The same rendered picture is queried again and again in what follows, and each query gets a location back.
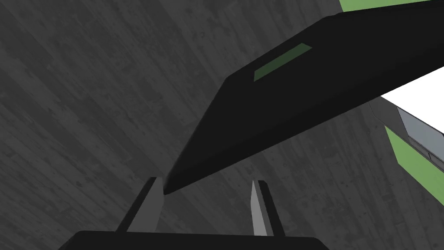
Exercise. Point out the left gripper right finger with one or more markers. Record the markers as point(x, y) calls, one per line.
point(261, 215)

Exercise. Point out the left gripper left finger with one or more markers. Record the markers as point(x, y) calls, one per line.
point(147, 211)

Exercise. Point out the black flat panel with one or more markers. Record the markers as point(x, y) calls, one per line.
point(312, 97)

